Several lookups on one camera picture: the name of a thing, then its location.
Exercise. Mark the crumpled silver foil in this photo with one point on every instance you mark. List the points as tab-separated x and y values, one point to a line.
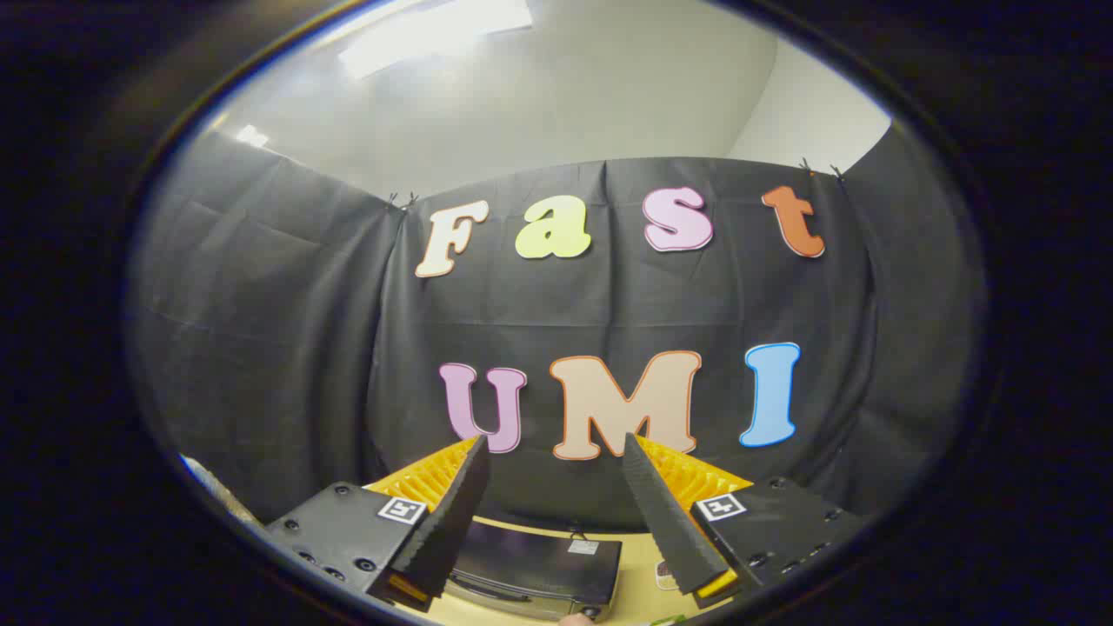
217	491

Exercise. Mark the black toaster oven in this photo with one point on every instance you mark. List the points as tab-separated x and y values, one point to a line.
530	561

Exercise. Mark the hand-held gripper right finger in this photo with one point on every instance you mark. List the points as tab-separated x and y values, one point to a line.
665	522

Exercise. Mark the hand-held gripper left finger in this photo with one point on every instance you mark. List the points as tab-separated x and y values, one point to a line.
456	513

